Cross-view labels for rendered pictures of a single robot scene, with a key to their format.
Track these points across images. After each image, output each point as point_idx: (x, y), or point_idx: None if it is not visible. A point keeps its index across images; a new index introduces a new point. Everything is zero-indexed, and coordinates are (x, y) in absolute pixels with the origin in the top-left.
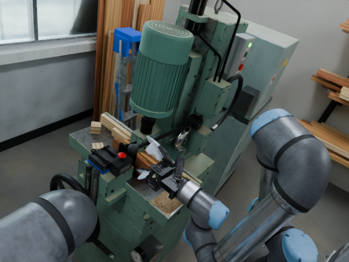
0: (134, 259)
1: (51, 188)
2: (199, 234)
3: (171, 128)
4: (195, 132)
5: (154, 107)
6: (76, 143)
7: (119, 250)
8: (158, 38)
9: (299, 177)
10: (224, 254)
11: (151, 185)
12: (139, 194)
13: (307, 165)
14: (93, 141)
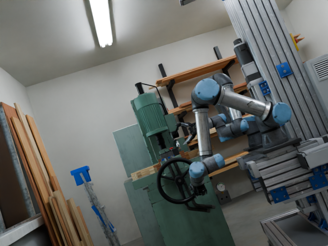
0: (221, 191)
1: (160, 186)
2: (225, 128)
3: (169, 143)
4: (178, 140)
5: (163, 124)
6: (140, 180)
7: (211, 219)
8: (148, 94)
9: (223, 77)
10: (235, 113)
11: (191, 158)
12: (193, 158)
13: (221, 74)
14: (146, 175)
